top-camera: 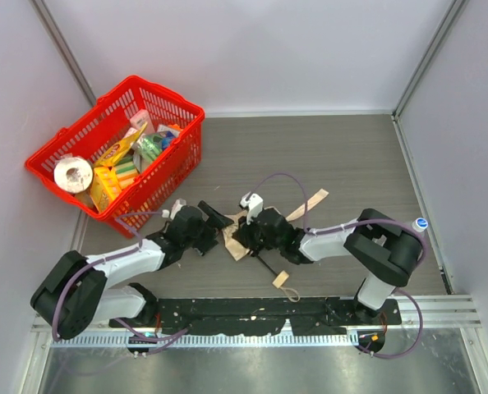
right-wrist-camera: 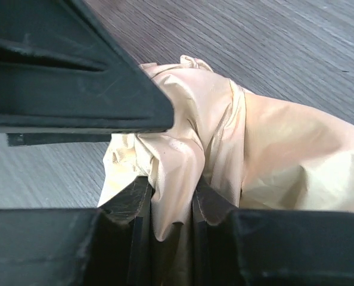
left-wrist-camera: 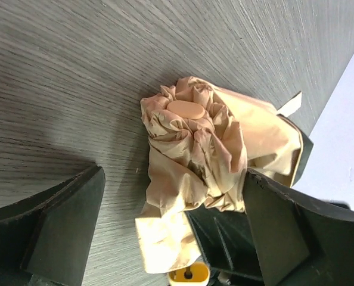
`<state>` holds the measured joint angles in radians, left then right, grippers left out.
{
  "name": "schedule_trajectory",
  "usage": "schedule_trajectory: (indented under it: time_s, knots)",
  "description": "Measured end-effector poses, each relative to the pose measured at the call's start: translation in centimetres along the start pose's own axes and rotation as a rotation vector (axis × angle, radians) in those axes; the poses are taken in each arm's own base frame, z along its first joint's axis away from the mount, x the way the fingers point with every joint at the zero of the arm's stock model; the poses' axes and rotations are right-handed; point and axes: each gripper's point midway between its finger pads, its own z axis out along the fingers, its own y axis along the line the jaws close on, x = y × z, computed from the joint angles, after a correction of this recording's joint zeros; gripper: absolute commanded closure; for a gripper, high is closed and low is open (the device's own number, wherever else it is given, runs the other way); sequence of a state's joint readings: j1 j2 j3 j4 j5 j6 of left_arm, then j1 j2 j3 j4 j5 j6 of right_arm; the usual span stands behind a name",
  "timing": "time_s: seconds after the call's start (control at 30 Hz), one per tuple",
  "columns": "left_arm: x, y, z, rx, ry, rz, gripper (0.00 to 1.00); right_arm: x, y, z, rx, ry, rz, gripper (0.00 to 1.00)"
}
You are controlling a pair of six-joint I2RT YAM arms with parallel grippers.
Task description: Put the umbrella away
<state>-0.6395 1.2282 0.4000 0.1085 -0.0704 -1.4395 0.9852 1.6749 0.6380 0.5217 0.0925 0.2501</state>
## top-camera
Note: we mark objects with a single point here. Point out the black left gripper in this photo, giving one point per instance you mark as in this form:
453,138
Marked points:
205,224

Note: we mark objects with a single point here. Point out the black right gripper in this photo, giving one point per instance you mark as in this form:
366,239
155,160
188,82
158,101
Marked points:
247,234

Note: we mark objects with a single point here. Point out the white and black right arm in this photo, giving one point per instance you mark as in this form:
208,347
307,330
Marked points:
389,250

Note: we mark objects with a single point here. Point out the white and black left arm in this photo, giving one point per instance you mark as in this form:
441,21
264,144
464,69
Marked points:
81,290

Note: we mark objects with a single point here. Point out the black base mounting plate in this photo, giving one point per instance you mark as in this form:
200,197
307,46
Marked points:
249,317

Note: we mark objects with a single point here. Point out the green white wrapped package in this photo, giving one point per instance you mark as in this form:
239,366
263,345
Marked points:
148,147

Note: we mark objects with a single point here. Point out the yellow green sponge pack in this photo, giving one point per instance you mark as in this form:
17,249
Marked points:
125,173

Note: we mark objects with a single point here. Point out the orange plastic package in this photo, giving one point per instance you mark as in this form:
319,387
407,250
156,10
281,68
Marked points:
104,188

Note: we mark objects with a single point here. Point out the pink white small package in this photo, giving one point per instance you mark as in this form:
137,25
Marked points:
140,118

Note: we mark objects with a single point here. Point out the white toilet paper roll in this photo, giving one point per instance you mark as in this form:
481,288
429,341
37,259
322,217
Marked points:
73,174

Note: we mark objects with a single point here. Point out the clear plastic water bottle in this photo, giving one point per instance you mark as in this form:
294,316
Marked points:
419,228

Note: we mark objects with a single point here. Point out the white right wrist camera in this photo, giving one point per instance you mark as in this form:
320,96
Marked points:
253,204

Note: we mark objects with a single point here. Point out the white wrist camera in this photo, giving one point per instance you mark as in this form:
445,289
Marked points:
253,204
172,212

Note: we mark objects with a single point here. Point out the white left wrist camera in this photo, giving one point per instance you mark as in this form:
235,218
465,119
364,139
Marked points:
172,212

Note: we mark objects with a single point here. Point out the white slotted cable duct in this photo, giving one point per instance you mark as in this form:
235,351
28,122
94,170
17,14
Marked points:
285,338

